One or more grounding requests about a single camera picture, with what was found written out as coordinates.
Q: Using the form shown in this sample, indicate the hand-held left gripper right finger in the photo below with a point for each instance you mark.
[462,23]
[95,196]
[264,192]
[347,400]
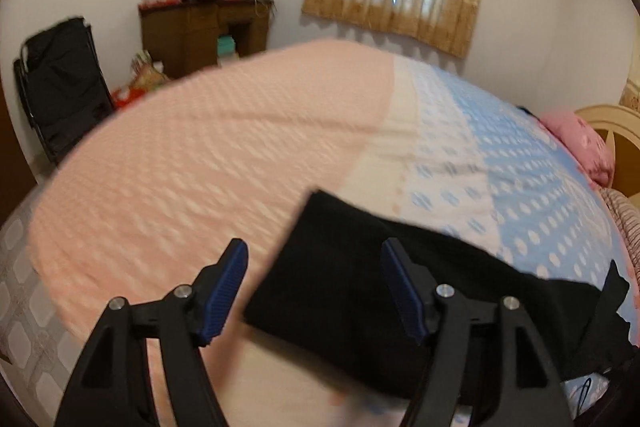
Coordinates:
[402,292]

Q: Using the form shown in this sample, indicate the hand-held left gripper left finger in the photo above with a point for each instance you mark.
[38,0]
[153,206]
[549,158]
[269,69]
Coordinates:
[225,292]

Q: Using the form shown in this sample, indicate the black pants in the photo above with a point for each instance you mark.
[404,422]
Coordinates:
[340,267]

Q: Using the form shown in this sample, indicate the pink and blue dotted bedspread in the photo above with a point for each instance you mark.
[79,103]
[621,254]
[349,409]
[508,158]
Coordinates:
[200,157]

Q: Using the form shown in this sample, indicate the red bag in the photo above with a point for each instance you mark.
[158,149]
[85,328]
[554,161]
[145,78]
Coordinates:
[127,97]

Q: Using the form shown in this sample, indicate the colourful patterned bag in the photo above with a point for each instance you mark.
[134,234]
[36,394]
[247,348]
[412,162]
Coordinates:
[147,74]

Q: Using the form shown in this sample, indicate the striped quilt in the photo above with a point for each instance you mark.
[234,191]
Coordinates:
[625,227]

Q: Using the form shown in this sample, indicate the pink pillow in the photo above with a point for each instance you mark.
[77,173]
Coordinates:
[580,139]

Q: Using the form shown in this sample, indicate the teal box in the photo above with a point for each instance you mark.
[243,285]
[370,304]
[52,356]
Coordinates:
[226,46]

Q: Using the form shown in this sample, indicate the dark wooden desk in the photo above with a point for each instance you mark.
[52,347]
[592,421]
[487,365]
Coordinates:
[170,32]

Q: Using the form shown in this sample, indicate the black folding chair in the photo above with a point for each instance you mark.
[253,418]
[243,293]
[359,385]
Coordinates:
[65,77]

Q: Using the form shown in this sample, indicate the cream wooden headboard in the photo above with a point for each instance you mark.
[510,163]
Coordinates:
[617,122]

